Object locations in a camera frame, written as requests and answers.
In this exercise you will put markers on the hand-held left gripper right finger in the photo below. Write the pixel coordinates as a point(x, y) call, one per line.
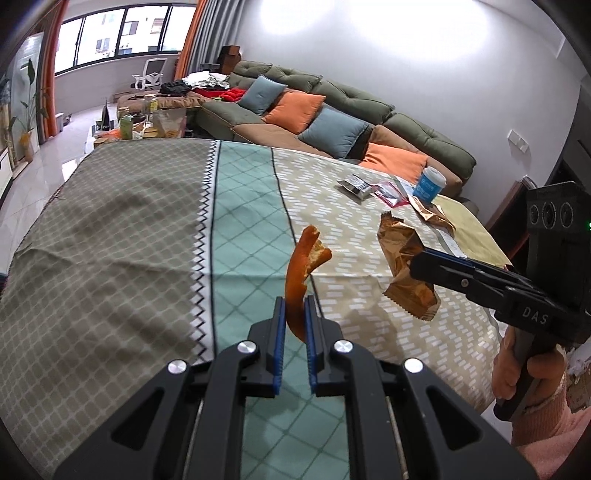
point(311, 341)

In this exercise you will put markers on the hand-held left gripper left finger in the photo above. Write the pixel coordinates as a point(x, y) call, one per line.
point(278, 341)

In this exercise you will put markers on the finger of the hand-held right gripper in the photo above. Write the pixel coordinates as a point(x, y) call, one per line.
point(452, 281)
point(489, 270)

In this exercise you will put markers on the orange peel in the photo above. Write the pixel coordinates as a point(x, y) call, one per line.
point(295, 281)

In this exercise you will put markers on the gold snack packet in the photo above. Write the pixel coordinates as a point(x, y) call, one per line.
point(400, 240)

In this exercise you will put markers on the person's right forearm pink sleeve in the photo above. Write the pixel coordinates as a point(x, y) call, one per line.
point(554, 438)

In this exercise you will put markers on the person's right hand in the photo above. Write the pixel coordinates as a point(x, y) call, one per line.
point(547, 369)

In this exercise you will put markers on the crumpled gold wrapper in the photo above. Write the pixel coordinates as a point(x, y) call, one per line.
point(431, 214)

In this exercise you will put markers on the blue paper cup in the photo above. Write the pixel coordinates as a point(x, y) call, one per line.
point(429, 184)

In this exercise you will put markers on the pink wrapper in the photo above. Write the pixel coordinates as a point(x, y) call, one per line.
point(390, 194)

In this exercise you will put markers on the box with scraps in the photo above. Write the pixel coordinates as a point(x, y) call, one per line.
point(581, 378)

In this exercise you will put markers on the small orange cushion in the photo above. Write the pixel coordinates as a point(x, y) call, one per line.
point(395, 161)

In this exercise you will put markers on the black wrapper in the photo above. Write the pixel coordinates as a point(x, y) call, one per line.
point(355, 187)

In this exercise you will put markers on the large teal cushion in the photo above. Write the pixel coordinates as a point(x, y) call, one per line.
point(334, 131)

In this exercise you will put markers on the green and brown sofa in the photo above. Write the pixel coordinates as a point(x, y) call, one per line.
point(351, 99)

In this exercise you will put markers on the large orange cushion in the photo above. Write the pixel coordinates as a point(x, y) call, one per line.
point(295, 110)

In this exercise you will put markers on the small teal cushion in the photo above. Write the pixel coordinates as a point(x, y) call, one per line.
point(263, 94)

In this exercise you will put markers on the red cloth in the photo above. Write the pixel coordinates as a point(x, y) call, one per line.
point(232, 95)

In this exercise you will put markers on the green carton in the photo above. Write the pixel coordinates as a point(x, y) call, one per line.
point(126, 128)

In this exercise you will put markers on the silver white cloth pile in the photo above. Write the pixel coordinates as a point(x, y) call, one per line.
point(207, 81)

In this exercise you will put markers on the black bag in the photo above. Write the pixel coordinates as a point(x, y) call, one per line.
point(174, 87)

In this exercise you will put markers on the dark wooden stand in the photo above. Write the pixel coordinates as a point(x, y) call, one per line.
point(229, 59)

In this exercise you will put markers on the white office chair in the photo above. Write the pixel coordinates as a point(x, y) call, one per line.
point(150, 74)

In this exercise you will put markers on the orange curtain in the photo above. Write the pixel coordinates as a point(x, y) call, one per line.
point(191, 41)
point(51, 69)

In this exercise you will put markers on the grey curtain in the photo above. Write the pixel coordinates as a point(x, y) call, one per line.
point(226, 32)

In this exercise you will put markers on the potted plant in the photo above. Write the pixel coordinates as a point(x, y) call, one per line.
point(30, 106)

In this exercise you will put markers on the large window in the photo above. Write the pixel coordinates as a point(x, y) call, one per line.
point(124, 32)

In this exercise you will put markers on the white wall switch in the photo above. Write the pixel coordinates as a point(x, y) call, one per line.
point(518, 141)

